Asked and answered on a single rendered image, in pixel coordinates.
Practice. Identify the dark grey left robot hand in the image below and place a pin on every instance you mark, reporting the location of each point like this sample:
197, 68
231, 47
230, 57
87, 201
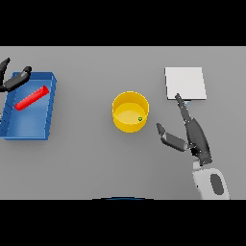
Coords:
16, 80

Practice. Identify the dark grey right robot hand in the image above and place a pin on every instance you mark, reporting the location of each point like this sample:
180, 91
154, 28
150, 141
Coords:
196, 134

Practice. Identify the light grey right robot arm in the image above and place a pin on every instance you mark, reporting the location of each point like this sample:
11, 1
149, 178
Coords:
209, 182

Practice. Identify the red beaker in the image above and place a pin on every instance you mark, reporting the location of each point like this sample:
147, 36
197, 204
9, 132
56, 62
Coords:
32, 98

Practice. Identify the pale square measuring scale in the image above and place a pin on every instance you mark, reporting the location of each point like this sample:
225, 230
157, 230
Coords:
185, 83

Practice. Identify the green nut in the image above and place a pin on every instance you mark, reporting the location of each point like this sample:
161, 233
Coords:
140, 119

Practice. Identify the yellow bowl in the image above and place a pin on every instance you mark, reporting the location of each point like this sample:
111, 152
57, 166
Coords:
130, 112

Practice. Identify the blue tray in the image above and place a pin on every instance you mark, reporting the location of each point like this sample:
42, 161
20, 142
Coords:
29, 107

